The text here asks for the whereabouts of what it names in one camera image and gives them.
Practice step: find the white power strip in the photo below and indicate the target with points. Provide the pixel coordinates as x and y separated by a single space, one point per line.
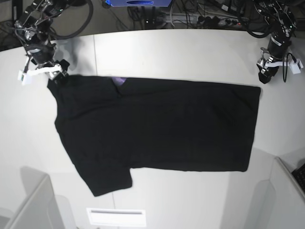
192 20

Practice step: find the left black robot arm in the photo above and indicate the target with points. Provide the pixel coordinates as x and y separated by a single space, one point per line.
281 27

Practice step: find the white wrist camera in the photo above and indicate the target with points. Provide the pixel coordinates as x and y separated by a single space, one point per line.
24 78
296 67

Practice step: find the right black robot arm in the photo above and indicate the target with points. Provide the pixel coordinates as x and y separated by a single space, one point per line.
33 29

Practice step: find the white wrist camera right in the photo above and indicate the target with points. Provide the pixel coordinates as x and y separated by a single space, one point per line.
24 78

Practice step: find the black keyboard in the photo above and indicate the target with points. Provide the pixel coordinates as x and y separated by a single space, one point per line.
299 175

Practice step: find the left gripper with bracket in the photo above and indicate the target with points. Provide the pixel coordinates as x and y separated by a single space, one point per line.
274 52

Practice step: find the black T-shirt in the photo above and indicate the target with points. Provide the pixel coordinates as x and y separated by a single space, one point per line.
108 129

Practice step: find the blue box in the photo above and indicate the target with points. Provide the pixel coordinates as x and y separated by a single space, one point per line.
130 3

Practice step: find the right gripper with bracket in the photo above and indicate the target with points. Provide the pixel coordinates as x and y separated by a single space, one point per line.
41 61

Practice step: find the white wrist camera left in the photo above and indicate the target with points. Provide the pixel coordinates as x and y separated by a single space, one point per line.
296 67

